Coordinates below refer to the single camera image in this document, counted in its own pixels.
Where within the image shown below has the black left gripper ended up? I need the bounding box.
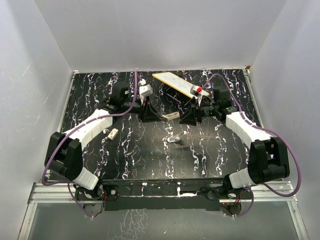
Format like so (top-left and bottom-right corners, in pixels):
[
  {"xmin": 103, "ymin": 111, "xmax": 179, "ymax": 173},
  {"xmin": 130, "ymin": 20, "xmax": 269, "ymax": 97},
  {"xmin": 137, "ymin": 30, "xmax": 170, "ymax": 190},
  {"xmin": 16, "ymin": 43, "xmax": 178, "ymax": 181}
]
[{"xmin": 122, "ymin": 96, "xmax": 162, "ymax": 123}]

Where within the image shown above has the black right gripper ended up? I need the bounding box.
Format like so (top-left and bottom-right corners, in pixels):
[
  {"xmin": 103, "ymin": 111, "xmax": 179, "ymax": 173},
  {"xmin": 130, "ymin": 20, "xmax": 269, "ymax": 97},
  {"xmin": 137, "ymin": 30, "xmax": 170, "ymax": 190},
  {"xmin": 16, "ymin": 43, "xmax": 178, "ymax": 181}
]
[{"xmin": 178, "ymin": 97, "xmax": 218, "ymax": 126}]

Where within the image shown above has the white stapler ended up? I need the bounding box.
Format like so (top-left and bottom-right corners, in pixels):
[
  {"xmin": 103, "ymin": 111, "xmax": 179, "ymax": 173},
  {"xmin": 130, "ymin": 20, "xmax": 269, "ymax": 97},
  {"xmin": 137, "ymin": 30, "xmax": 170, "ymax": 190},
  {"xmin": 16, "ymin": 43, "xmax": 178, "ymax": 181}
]
[
  {"xmin": 167, "ymin": 130, "xmax": 187, "ymax": 143},
  {"xmin": 161, "ymin": 111, "xmax": 180, "ymax": 122}
]

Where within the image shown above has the white staple box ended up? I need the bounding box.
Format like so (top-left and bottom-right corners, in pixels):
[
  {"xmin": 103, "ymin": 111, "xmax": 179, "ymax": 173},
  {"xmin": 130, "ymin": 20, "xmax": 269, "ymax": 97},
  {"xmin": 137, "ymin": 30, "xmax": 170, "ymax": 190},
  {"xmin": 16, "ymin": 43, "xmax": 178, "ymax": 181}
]
[{"xmin": 107, "ymin": 128, "xmax": 119, "ymax": 140}]

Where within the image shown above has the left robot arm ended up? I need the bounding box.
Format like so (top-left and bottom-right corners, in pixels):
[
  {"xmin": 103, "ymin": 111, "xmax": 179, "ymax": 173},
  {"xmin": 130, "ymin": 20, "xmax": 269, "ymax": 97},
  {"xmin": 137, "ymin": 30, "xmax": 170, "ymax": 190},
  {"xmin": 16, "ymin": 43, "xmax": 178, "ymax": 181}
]
[{"xmin": 44, "ymin": 81, "xmax": 168, "ymax": 200}]

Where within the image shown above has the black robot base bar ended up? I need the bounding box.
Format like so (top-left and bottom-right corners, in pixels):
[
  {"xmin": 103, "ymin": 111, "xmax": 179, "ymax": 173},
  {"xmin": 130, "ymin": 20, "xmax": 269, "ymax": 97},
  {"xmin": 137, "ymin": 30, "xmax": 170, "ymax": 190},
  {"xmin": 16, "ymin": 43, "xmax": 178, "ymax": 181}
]
[{"xmin": 75, "ymin": 178, "xmax": 252, "ymax": 211}]

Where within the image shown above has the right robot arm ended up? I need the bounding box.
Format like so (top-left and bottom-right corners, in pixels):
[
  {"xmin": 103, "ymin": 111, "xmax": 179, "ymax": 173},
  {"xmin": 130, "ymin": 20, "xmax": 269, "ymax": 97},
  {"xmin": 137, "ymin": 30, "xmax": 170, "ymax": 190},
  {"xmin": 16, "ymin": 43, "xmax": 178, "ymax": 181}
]
[{"xmin": 179, "ymin": 85, "xmax": 290, "ymax": 199}]

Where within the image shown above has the yellow framed whiteboard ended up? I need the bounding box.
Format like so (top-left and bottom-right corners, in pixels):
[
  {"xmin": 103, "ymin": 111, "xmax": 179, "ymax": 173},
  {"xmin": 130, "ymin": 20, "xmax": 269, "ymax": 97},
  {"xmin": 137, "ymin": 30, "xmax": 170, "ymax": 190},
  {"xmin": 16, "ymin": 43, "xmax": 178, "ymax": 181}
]
[{"xmin": 152, "ymin": 72, "xmax": 210, "ymax": 99}]

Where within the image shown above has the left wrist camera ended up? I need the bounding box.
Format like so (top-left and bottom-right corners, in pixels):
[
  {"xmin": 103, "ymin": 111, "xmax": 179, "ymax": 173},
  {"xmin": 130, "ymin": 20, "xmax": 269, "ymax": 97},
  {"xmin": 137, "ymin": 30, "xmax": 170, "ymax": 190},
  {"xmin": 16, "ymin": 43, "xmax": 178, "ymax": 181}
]
[{"xmin": 139, "ymin": 78, "xmax": 153, "ymax": 104}]

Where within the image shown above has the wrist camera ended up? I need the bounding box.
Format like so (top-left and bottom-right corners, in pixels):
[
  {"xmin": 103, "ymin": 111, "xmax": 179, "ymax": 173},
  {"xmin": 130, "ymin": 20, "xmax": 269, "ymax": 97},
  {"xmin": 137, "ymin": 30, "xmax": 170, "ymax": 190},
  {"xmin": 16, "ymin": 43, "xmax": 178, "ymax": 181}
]
[
  {"xmin": 190, "ymin": 85, "xmax": 203, "ymax": 107},
  {"xmin": 139, "ymin": 78, "xmax": 153, "ymax": 104}
]

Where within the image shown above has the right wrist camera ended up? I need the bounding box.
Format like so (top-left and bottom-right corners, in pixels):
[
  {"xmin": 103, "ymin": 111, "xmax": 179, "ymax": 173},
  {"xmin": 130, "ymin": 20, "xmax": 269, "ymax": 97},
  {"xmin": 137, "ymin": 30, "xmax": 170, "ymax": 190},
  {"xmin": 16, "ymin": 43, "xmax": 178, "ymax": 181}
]
[{"xmin": 190, "ymin": 85, "xmax": 203, "ymax": 107}]

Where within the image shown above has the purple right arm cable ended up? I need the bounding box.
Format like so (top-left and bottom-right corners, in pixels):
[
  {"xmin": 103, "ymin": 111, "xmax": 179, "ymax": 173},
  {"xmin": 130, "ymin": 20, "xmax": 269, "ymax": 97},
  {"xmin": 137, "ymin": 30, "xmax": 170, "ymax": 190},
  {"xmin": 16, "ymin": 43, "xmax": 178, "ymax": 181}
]
[{"xmin": 201, "ymin": 73, "xmax": 303, "ymax": 198}]

